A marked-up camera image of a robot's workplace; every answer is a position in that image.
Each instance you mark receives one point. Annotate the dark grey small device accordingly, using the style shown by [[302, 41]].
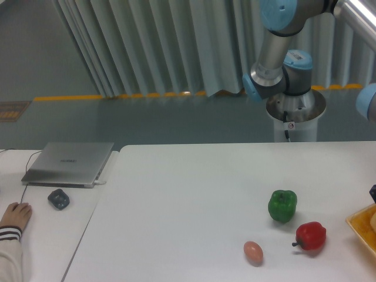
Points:
[[59, 199]]

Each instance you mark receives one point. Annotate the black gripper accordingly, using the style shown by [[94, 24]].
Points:
[[372, 193]]

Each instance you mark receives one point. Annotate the brown egg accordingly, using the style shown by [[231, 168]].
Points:
[[253, 252]]

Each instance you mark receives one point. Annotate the green bell pepper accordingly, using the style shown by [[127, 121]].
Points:
[[282, 205]]

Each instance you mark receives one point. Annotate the grey pleated curtain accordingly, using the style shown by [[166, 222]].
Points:
[[159, 47]]

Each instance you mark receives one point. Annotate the yellow tray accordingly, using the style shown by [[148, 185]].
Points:
[[363, 225]]

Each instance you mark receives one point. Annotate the forearm in striped sleeve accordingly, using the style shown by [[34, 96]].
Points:
[[11, 254]]

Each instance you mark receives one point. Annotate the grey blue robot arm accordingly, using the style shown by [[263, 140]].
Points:
[[282, 76]]

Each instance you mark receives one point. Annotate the red bell pepper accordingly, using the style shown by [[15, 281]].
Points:
[[310, 236]]

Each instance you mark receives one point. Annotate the person's hand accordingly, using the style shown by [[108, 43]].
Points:
[[17, 215]]

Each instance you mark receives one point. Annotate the silver closed laptop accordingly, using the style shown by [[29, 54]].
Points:
[[69, 164]]

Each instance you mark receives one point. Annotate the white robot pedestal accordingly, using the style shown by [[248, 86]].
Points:
[[295, 118]]

